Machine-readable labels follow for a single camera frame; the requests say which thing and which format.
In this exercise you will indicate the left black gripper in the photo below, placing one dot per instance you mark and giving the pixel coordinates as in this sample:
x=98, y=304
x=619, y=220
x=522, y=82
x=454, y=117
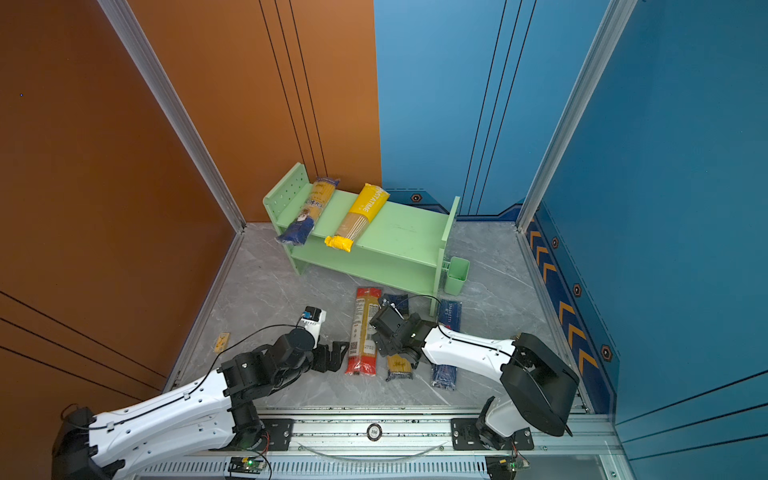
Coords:
x=326, y=363

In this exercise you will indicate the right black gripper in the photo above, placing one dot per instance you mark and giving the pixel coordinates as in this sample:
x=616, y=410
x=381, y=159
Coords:
x=383, y=346

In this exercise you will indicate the red spaghetti bag white label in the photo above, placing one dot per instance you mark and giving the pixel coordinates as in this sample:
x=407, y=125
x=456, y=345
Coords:
x=362, y=354

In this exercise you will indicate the blue and yellow spaghetti bag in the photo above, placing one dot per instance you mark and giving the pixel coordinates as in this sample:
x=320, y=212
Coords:
x=298, y=232

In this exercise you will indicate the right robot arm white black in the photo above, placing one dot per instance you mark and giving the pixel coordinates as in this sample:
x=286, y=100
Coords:
x=540, y=386

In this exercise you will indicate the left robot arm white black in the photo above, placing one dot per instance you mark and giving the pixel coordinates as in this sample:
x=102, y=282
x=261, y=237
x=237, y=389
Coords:
x=215, y=412

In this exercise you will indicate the green two-tier shelf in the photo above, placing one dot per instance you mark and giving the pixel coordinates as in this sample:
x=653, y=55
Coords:
x=404, y=248

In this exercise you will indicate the green cup on shelf side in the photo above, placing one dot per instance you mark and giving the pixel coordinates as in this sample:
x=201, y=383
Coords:
x=456, y=273

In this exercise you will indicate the Ankara yellow blue spaghetti bag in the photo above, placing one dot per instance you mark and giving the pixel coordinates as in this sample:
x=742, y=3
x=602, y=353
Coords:
x=398, y=368

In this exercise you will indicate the small wooden block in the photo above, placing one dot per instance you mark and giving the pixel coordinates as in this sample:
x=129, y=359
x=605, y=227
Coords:
x=222, y=342

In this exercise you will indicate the blue Barilla spaghetti box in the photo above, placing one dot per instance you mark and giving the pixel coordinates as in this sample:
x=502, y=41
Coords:
x=449, y=316

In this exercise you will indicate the left green circuit board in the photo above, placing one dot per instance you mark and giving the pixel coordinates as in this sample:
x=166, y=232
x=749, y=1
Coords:
x=248, y=467

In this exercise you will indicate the right circuit board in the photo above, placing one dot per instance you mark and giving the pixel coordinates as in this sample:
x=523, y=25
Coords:
x=505, y=467

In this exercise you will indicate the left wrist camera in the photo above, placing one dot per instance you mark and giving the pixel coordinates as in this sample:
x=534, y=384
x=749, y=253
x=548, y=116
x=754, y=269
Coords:
x=312, y=320

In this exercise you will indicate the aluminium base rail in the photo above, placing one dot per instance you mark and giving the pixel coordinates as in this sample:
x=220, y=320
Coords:
x=421, y=444

